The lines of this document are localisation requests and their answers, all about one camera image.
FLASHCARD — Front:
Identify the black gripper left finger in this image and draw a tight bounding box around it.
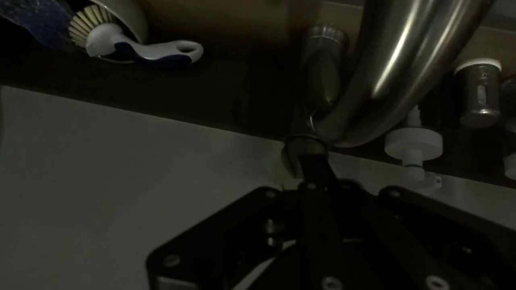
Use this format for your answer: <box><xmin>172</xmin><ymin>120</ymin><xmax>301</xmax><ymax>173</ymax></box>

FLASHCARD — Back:
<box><xmin>145</xmin><ymin>154</ymin><xmax>324</xmax><ymax>290</ymax></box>

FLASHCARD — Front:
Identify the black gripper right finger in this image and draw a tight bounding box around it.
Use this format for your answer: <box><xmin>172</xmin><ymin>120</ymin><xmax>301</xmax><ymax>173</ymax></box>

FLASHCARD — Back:
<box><xmin>320</xmin><ymin>155</ymin><xmax>516</xmax><ymax>290</ymax></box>

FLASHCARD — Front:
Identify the dark metal faucet handle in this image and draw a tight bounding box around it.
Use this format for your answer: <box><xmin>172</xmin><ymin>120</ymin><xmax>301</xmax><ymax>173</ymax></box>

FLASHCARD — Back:
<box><xmin>282</xmin><ymin>25</ymin><xmax>351</xmax><ymax>181</ymax></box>

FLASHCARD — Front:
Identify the white pump soap dispenser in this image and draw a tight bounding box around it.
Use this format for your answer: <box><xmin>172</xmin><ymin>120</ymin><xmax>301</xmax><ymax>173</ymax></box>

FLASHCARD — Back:
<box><xmin>382</xmin><ymin>104</ymin><xmax>445</xmax><ymax>186</ymax></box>

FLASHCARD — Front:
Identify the white blue dish brush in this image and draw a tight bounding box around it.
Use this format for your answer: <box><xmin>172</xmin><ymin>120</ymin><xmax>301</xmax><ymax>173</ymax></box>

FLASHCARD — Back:
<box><xmin>66</xmin><ymin>4</ymin><xmax>206</xmax><ymax>73</ymax></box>

